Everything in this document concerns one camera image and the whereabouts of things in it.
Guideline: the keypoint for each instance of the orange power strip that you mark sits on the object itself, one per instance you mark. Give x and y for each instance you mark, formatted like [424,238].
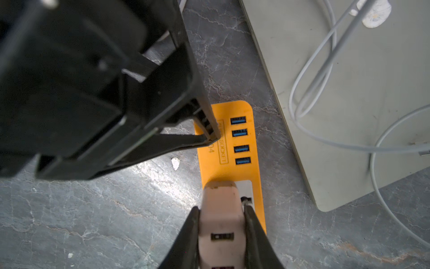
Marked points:
[234,157]

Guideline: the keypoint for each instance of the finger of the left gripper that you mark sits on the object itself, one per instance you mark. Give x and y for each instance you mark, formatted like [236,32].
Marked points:
[158,145]
[203,117]

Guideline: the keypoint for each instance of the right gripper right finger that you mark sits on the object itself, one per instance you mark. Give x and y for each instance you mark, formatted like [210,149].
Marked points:
[259,254]

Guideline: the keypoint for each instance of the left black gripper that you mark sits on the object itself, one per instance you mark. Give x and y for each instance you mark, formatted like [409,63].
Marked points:
[85,82]

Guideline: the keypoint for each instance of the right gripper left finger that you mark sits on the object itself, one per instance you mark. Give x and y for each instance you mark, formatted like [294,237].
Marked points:
[184,252]

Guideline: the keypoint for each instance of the pink charger adapter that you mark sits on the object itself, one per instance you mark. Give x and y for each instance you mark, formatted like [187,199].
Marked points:
[221,229]

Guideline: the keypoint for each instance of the white charging cable silver laptop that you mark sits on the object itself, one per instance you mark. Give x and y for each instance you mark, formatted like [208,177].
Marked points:
[404,147]

